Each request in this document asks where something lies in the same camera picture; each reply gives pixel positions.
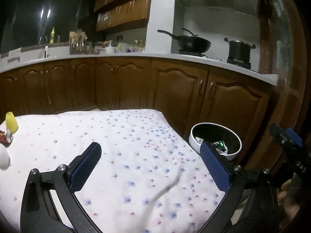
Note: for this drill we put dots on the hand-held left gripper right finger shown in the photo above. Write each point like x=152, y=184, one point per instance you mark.
x=215, y=167

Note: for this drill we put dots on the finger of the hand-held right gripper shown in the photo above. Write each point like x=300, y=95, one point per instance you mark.
x=292, y=136

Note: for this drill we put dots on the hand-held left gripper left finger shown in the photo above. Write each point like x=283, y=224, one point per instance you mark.
x=85, y=165

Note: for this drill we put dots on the white wrapper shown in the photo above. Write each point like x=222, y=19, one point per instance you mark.
x=223, y=152

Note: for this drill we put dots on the silver green wrapper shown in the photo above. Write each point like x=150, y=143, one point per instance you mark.
x=220, y=144

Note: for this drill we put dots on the white round trash bin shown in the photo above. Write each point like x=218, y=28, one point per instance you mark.
x=213, y=132

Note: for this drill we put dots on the person's right hand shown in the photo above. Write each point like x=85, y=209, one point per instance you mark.
x=288, y=199

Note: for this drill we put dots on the floral white tablecloth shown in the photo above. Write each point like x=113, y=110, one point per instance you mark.
x=136, y=150

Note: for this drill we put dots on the white foam piece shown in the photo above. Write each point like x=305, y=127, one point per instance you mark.
x=3, y=157

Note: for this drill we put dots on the yellow cupcake liner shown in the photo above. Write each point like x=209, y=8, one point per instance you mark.
x=11, y=123

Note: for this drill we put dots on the red wrapper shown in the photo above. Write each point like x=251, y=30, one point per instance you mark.
x=3, y=138

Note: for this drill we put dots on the wooden base cabinets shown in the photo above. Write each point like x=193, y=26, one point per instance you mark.
x=175, y=89

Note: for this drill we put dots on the gas stove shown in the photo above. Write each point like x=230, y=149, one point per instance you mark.
x=233, y=62

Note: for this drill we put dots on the black cooking pot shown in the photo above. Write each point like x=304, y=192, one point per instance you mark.
x=239, y=49

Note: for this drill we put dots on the white jar with lid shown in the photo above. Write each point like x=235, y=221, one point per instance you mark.
x=110, y=49

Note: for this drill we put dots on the sink faucet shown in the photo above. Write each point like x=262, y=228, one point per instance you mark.
x=46, y=52

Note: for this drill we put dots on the grey kitchen countertop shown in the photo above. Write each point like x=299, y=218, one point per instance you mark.
x=136, y=55

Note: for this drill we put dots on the wooden utensil holder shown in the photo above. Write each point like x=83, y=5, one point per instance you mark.
x=77, y=43

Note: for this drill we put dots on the green cup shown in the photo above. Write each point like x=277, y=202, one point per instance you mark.
x=121, y=46

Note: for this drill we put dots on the black wok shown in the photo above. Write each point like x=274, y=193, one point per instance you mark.
x=192, y=43

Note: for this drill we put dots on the small dark bottle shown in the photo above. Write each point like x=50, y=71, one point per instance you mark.
x=58, y=38

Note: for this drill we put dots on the condiment bottles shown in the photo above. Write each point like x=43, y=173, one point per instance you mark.
x=137, y=45

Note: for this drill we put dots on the yellow bottle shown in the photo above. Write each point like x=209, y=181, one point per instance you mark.
x=52, y=36

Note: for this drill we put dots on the dark kitchen window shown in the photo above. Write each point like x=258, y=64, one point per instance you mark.
x=29, y=21

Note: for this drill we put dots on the wooden wall cabinets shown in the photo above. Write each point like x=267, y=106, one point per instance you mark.
x=131, y=7

